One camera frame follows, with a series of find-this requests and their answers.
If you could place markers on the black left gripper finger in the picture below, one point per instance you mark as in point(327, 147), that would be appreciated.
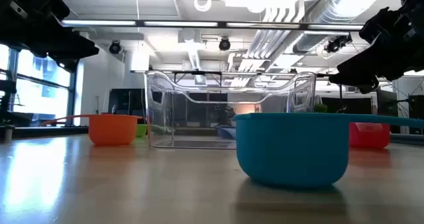
point(69, 66)
point(76, 50)

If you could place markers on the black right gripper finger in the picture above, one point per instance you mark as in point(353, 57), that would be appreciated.
point(367, 66)
point(370, 86)

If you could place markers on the red measuring cup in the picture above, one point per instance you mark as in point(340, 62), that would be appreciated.
point(369, 136)

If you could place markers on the orange measuring cup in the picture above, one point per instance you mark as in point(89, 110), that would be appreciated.
point(109, 131)

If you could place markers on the clear plastic basket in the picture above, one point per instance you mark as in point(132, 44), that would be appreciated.
point(155, 85)

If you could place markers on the green measuring cup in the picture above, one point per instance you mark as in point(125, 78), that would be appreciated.
point(141, 130)

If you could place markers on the light blue measuring cup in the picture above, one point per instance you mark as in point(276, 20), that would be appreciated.
point(291, 151)

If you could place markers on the wide black computer monitor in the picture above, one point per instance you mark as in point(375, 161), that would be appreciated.
point(354, 104)

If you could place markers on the long ceiling light strip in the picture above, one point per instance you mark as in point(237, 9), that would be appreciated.
point(99, 22)

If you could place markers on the black ceiling projector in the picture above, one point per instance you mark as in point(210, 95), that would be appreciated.
point(338, 44)

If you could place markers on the black round ceiling spotlight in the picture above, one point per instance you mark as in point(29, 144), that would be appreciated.
point(115, 47)
point(224, 44)

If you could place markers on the green potted plant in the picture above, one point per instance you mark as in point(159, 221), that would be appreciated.
point(320, 108)

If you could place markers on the small grey plant pot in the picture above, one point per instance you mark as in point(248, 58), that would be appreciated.
point(8, 134)

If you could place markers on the blue rounded bin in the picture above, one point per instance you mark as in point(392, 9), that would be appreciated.
point(227, 132)

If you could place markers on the window with dark frame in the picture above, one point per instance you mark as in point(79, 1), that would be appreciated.
point(39, 94)

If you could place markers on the silver ventilation duct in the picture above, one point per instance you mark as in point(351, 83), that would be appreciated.
point(331, 15)

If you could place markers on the black aluminium rig frame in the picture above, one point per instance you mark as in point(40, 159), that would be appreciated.
point(49, 132)

